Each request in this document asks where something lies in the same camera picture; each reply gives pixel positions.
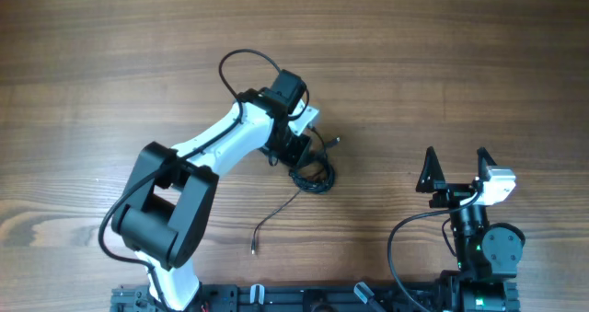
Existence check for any camera black cable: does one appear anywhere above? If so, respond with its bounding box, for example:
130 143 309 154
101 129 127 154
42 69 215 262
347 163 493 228
387 191 482 312
98 48 310 312

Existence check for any left camera black cable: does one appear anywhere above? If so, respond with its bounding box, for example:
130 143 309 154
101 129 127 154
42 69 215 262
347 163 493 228
98 48 310 312

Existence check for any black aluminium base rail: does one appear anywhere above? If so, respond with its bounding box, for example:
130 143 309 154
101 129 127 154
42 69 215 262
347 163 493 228
109 282 521 312

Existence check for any black usb cable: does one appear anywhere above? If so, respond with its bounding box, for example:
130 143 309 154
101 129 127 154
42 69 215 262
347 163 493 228
250 125 342 256

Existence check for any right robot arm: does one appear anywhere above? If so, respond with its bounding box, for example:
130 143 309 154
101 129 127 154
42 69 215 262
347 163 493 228
416 146 525 312

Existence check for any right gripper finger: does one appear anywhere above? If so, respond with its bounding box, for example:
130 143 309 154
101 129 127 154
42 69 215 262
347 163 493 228
416 146 446 193
477 147 497 181

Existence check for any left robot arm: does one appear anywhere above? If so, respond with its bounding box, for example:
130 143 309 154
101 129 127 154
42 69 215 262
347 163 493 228
104 70 318 311

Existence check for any right camera black cable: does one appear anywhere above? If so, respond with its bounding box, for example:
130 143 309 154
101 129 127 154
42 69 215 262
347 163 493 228
387 191 482 312

